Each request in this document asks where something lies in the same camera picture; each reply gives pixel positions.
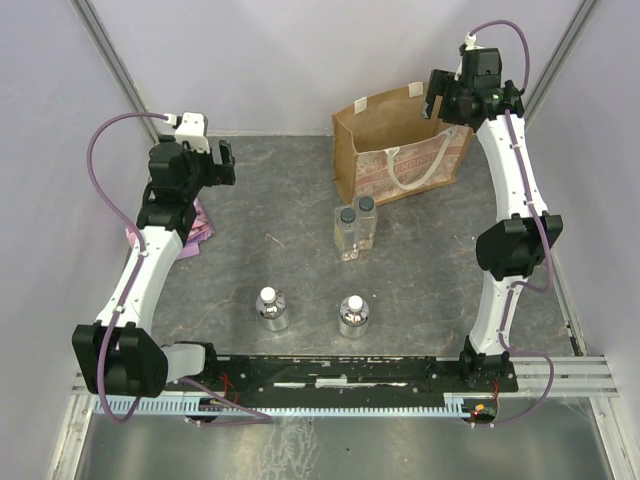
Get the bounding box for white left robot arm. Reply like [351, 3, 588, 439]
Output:
[72, 138, 236, 398]

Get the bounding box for light blue cable duct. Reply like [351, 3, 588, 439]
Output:
[135, 391, 491, 418]

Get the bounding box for square bottle dark cap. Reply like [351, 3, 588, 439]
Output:
[334, 206, 360, 261]
[353, 195, 378, 252]

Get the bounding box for pink tissue pack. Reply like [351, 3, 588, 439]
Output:
[124, 198, 215, 262]

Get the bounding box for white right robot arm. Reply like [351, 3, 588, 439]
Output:
[424, 46, 564, 393]

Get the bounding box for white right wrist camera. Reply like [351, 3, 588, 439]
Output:
[456, 33, 483, 77]

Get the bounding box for brown canvas tote bag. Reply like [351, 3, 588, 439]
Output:
[331, 82, 473, 205]

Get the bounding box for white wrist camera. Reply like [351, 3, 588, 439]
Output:
[164, 112, 211, 153]
[456, 33, 483, 77]

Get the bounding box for round clear bottle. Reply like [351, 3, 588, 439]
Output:
[338, 295, 369, 339]
[256, 286, 289, 332]

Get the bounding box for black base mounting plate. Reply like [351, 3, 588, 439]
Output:
[194, 354, 518, 409]

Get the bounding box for round clear bottle right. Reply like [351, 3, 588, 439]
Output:
[338, 295, 369, 339]

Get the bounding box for round clear bottle left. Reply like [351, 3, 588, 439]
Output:
[256, 286, 289, 332]

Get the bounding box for square bottle front dark cap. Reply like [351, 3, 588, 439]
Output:
[334, 206, 360, 261]

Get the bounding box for aluminium frame rail front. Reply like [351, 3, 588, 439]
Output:
[69, 354, 621, 399]

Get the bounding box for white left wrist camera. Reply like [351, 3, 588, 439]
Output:
[164, 112, 211, 153]

